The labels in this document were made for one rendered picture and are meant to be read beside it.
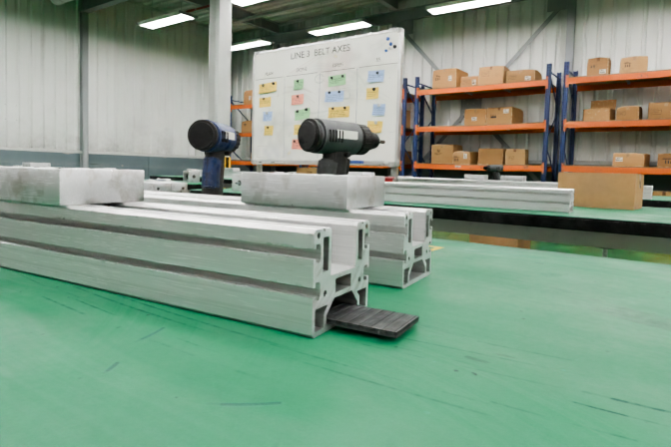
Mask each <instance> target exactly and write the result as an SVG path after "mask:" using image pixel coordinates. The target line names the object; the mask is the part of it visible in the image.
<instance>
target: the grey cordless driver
mask: <svg viewBox="0 0 671 447"><path fill-rule="evenodd" d="M298 141H299V144H300V146H301V148H302V150H304V151H305V152H308V153H313V154H323V158H322V159H320V160H319V161H318V168H317V174H319V175H348V170H349V163H350V159H348V158H349V157H350V156H353V155H358V156H362V155H365V154H366V153H368V151H369V150H373V149H376V148H377V147H378V145H379V144H385V141H384V140H380V139H379V136H378V135H377V134H375V133H373V132H372V131H371V130H370V129H369V127H367V126H366V125H360V124H356V123H350V122H342V121H334V120H326V119H318V118H314V119H310V118H308V119H305V120H304V121H303V122H302V124H301V125H300V127H299V130H298Z"/></svg>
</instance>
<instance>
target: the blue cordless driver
mask: <svg viewBox="0 0 671 447"><path fill-rule="evenodd" d="M188 140H189V143H190V144H191V146H192V147H193V148H195V149H196V150H199V151H201V152H205V157H204V158H203V170H202V183H201V187H202V195H217V196H222V195H223V190H224V171H225V156H229V155H230V153H231V152H234V151H235V150H236V149H238V148H239V145H240V142H241V138H240V134H239V132H238V131H237V130H236V129H234V128H233V127H230V126H228V125H225V124H221V123H218V122H214V121H210V120H198V121H196V122H194V123H193V124H192V125H191V126H190V128H189V130H188Z"/></svg>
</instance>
